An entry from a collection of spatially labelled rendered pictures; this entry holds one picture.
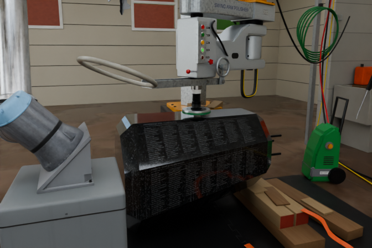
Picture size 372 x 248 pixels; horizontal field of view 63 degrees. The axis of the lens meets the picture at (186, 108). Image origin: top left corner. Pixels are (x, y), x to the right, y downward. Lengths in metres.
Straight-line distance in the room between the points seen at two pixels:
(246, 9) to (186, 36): 0.58
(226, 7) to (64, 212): 1.78
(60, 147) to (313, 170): 2.73
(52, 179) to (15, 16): 0.67
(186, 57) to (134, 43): 6.12
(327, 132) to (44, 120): 2.79
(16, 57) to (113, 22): 6.93
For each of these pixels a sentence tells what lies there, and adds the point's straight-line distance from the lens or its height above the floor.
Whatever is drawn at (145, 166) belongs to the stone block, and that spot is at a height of 0.62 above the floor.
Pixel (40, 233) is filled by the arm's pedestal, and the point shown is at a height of 0.75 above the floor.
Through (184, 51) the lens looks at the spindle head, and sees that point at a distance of 2.23.
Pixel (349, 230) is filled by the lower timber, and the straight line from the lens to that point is 2.58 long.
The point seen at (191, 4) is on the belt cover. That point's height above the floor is 1.64.
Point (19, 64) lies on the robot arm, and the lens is 1.38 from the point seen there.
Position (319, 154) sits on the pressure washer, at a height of 0.30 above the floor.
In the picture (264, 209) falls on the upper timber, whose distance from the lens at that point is 2.51.
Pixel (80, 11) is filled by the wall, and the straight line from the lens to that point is 8.25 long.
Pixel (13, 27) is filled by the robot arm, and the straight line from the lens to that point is 1.42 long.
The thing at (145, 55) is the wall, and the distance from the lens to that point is 8.33.
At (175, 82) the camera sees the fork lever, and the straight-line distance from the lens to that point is 2.07.
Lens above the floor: 1.33
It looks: 11 degrees down
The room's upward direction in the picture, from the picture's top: straight up
